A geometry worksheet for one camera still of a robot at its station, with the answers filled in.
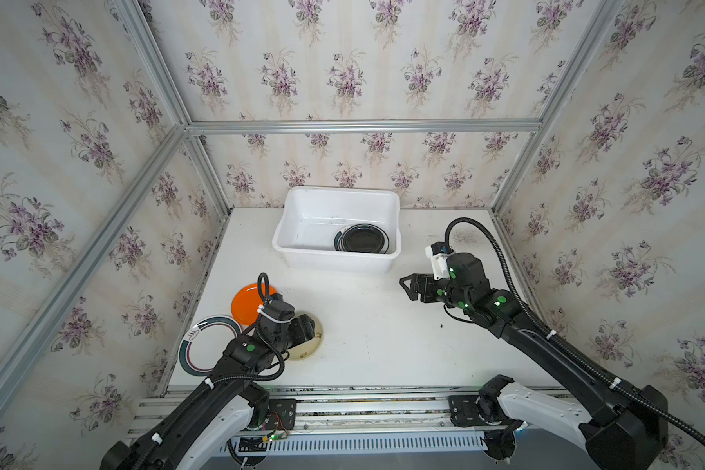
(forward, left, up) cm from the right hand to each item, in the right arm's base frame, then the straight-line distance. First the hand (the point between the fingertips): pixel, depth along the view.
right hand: (420, 278), depth 77 cm
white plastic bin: (+39, +37, -17) cm, 56 cm away
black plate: (+25, +15, -15) cm, 33 cm away
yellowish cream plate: (-13, +31, -19) cm, 38 cm away
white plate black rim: (+27, +24, -16) cm, 40 cm away
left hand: (-9, +31, -13) cm, 34 cm away
